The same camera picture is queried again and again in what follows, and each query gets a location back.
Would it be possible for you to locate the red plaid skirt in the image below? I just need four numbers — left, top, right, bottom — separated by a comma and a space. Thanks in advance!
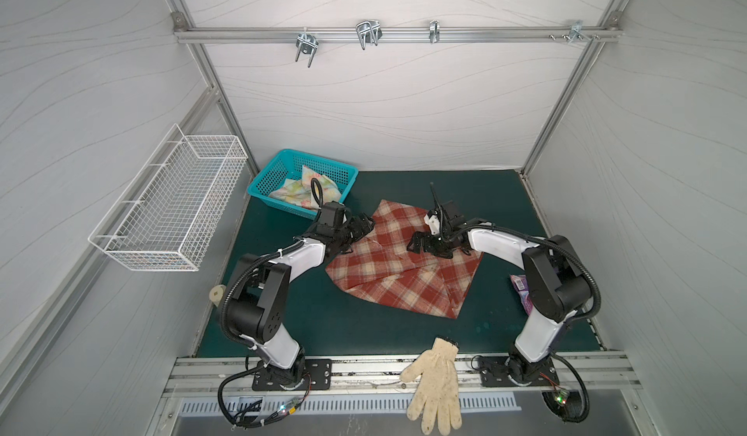
326, 200, 482, 319

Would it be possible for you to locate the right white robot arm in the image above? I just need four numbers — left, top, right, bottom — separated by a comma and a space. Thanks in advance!
408, 186, 601, 365

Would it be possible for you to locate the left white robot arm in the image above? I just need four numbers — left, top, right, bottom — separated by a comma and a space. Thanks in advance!
217, 177, 375, 374

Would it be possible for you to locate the floral folded skirt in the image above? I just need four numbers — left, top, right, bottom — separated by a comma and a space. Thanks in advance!
270, 165, 342, 210

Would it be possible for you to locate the teal plastic basket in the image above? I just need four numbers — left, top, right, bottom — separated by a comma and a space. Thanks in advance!
247, 149, 359, 219

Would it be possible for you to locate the green table mat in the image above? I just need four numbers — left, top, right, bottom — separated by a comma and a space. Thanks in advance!
195, 169, 602, 358

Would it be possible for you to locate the purple snack packet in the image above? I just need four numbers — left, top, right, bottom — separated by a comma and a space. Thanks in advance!
510, 274, 533, 315

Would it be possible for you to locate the beige bottle left side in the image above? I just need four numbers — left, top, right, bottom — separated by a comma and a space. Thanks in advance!
208, 284, 226, 308

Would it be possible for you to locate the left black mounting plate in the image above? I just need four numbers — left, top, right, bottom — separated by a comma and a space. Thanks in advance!
252, 358, 333, 391

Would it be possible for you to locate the black mounting plate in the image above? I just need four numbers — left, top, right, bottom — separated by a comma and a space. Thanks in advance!
470, 354, 559, 389
252, 358, 333, 391

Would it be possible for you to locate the beige knitted glove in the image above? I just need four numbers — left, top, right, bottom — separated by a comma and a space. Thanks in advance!
400, 337, 462, 435

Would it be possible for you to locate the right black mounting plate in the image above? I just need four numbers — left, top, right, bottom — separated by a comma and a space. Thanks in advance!
470, 354, 559, 389

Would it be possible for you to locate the white ventilation grille strip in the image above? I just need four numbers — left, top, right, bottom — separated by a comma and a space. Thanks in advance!
178, 391, 521, 418

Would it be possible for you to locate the metal U-bolt hook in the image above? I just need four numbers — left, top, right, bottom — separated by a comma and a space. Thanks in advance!
295, 30, 319, 68

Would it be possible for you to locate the metal double hook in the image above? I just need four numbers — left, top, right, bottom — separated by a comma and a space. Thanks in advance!
355, 19, 382, 51

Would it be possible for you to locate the small metal clip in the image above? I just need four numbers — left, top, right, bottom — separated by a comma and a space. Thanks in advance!
429, 21, 441, 44

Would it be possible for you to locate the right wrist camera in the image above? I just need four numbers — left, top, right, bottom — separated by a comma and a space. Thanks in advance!
424, 211, 441, 237

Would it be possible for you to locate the white wire wall basket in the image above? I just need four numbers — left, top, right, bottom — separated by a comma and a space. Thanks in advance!
88, 124, 247, 272

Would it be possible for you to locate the right base cable bundle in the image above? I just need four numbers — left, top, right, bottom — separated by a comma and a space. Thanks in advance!
541, 353, 591, 424

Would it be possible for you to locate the base cable bundle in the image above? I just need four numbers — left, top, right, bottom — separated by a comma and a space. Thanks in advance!
541, 353, 591, 424
217, 359, 313, 430

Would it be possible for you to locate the left base cable bundle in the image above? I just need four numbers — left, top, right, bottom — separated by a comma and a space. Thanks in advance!
217, 359, 313, 430

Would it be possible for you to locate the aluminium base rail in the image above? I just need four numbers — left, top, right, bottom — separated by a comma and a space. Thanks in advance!
163, 352, 643, 398

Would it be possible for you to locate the horizontal aluminium rail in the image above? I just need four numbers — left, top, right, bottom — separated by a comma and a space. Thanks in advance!
174, 25, 624, 45

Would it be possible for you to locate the metal bracket with screws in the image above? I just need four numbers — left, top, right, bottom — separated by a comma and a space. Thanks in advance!
549, 21, 601, 45

